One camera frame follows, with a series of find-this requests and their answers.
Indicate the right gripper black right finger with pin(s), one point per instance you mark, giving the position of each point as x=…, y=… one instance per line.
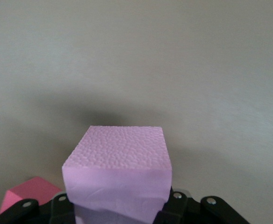
x=176, y=207

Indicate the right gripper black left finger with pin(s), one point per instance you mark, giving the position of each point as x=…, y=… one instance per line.
x=61, y=210

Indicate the red foam cube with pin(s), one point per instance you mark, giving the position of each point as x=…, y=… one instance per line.
x=31, y=189

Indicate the pink foam cube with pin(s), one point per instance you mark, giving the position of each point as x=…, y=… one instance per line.
x=117, y=168

